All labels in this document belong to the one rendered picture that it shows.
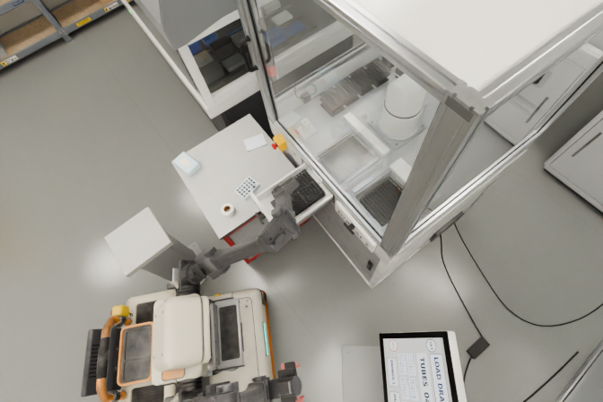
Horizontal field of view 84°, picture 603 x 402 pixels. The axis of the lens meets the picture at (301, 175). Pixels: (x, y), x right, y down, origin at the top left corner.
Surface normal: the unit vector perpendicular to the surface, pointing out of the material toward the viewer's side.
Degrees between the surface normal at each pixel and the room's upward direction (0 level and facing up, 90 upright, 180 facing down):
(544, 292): 0
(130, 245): 0
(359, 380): 3
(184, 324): 42
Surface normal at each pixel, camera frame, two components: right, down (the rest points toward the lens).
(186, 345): 0.60, -0.47
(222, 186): -0.08, -0.46
